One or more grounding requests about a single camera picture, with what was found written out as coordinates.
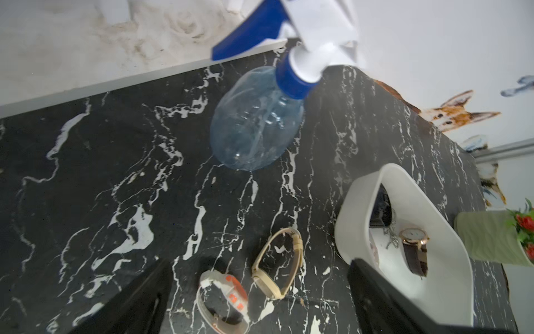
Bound silver chain watch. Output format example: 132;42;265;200
383;221;400;249

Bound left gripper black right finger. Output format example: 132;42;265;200
348;258;510;334

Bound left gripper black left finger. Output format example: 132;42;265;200
71;259;173;333

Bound blue spray bottle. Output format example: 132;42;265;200
210;0;359;171

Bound black rubber sports watch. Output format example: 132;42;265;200
369;185;393;228

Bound white storage box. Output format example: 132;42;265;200
335;164;474;326

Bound brown leather rose-gold watch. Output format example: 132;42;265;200
399;228;430;277

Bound beige strap watch upper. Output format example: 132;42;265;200
251;227;305;301

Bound pink white kids watch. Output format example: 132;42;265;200
369;243;380;267

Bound small green pot red flowers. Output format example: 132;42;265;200
454;199;533;267

